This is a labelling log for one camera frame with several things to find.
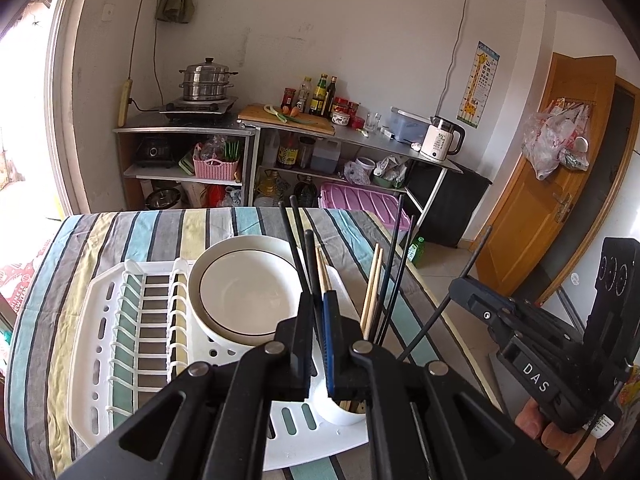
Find black chopstick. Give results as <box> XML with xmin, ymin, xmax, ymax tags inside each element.
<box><xmin>397</xmin><ymin>226</ymin><xmax>492</xmax><ymax>362</ymax></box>
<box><xmin>304</xmin><ymin>230</ymin><xmax>324</xmax><ymax>351</ymax></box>
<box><xmin>279</xmin><ymin>202</ymin><xmax>311</xmax><ymax>295</ymax></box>
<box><xmin>370</xmin><ymin>194</ymin><xmax>405</xmax><ymax>343</ymax></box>

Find metal kitchen shelf table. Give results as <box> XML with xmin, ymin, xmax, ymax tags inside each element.
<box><xmin>236</xmin><ymin>103</ymin><xmax>464</xmax><ymax>241</ymax></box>

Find person's right hand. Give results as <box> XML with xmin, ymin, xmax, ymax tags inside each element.
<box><xmin>514</xmin><ymin>399</ymin><xmax>615</xmax><ymax>479</ymax></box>

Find white utensil holder cup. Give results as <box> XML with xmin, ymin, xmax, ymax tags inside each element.
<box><xmin>309</xmin><ymin>346</ymin><xmax>366</xmax><ymax>426</ymax></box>

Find wooden chopstick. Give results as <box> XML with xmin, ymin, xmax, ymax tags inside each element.
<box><xmin>363</xmin><ymin>246</ymin><xmax>385</xmax><ymax>340</ymax></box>
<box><xmin>359</xmin><ymin>242</ymin><xmax>381</xmax><ymax>340</ymax></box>

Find striped tablecloth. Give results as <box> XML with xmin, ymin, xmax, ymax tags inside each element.
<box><xmin>4</xmin><ymin>207</ymin><xmax>497</xmax><ymax>479</ymax></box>

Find white plastic dish rack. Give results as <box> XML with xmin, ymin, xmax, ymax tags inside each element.
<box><xmin>66</xmin><ymin>259</ymin><xmax>368</xmax><ymax>470</ymax></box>

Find wooden door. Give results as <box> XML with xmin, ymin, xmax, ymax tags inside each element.
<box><xmin>474</xmin><ymin>52</ymin><xmax>640</xmax><ymax>306</ymax></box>

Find green glass bottle on floor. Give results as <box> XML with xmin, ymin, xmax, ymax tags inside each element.
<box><xmin>408</xmin><ymin>236</ymin><xmax>426</xmax><ymax>266</ymax></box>

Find pink lid storage box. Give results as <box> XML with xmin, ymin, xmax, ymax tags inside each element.
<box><xmin>320</xmin><ymin>182</ymin><xmax>411</xmax><ymax>232</ymax></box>

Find pink plastic basket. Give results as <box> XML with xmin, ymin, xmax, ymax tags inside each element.
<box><xmin>193</xmin><ymin>143</ymin><xmax>239</xmax><ymax>181</ymax></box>

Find black cabinet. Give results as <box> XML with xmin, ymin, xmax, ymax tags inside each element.
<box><xmin>406</xmin><ymin>162</ymin><xmax>492</xmax><ymax>248</ymax></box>

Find small metal side shelf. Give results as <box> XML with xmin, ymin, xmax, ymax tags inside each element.
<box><xmin>114</xmin><ymin>113</ymin><xmax>259</xmax><ymax>210</ymax></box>

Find wooden cutting board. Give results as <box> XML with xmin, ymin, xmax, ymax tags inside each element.
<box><xmin>238</xmin><ymin>104</ymin><xmax>335</xmax><ymax>136</ymax></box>

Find dark soy sauce bottle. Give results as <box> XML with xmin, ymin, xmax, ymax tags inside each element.
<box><xmin>321</xmin><ymin>76</ymin><xmax>337</xmax><ymax>118</ymax></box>

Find green label sauce bottle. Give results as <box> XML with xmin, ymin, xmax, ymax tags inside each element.
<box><xmin>309</xmin><ymin>74</ymin><xmax>329</xmax><ymax>116</ymax></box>

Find white electric kettle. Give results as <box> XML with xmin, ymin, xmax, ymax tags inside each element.
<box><xmin>420</xmin><ymin>116</ymin><xmax>465</xmax><ymax>162</ymax></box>

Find clear plastic container with lid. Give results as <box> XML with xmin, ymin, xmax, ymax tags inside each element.
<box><xmin>388</xmin><ymin>107</ymin><xmax>431</xmax><ymax>144</ymax></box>

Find black induction cooker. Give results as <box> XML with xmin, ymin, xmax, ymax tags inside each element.
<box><xmin>158</xmin><ymin>96</ymin><xmax>238</xmax><ymax>120</ymax></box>

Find stainless steel steamer pot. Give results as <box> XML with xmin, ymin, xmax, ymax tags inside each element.
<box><xmin>179</xmin><ymin>58</ymin><xmax>238</xmax><ymax>102</ymax></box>

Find giraffe height chart poster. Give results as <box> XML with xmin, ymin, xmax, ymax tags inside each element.
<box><xmin>457</xmin><ymin>41</ymin><xmax>500</xmax><ymax>128</ymax></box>

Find white power strip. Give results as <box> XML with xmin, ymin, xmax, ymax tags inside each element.
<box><xmin>117</xmin><ymin>78</ymin><xmax>132</xmax><ymax>128</ymax></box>

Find plastic bags on door handle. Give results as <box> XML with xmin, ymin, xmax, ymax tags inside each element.
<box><xmin>522</xmin><ymin>98</ymin><xmax>592</xmax><ymax>181</ymax></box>

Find sliding window frame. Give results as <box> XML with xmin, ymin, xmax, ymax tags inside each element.
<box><xmin>0</xmin><ymin>0</ymin><xmax>97</xmax><ymax>216</ymax></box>

